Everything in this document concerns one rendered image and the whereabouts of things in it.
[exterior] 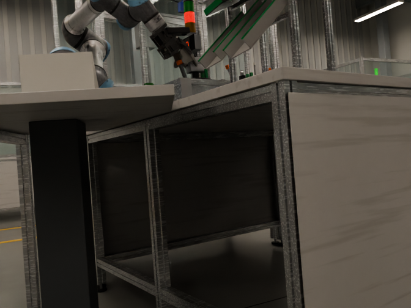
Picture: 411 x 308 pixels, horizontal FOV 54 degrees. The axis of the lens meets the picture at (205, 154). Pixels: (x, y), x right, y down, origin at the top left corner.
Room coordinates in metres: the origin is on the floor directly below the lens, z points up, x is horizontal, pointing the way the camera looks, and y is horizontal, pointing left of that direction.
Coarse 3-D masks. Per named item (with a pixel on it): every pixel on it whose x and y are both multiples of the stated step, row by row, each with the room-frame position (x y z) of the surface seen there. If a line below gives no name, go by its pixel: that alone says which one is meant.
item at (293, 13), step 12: (288, 0) 1.28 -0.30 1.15; (324, 0) 1.38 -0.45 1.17; (228, 12) 1.54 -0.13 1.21; (324, 12) 1.38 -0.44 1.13; (228, 24) 1.54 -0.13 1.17; (324, 24) 1.38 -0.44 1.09; (264, 36) 1.64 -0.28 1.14; (264, 48) 1.64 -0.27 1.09; (264, 60) 1.63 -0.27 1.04; (300, 60) 1.28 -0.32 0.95
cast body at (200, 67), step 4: (196, 60) 1.68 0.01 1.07; (188, 64) 1.70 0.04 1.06; (192, 64) 1.67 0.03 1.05; (200, 64) 1.68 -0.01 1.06; (188, 68) 1.68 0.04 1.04; (192, 68) 1.66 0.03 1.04; (196, 68) 1.67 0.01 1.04; (200, 68) 1.68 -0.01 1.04; (204, 68) 1.71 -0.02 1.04; (188, 72) 1.68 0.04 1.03; (192, 72) 1.68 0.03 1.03; (200, 72) 1.71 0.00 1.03
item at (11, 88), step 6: (0, 90) 5.84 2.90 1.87; (6, 90) 5.87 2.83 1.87; (12, 90) 5.91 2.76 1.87; (18, 90) 5.95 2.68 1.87; (0, 144) 5.82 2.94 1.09; (6, 144) 5.85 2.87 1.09; (12, 144) 5.89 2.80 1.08; (0, 150) 5.81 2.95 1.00; (6, 150) 5.85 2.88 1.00; (12, 150) 5.88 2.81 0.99; (30, 150) 5.99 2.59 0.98
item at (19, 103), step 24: (0, 96) 0.99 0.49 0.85; (24, 96) 1.00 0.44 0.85; (48, 96) 1.00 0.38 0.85; (72, 96) 1.01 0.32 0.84; (96, 96) 1.02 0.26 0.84; (120, 96) 1.02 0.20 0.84; (144, 96) 1.03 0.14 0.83; (168, 96) 1.05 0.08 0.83; (0, 120) 1.28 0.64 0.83; (24, 120) 1.32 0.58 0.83; (96, 120) 1.48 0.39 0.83; (120, 120) 1.54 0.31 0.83
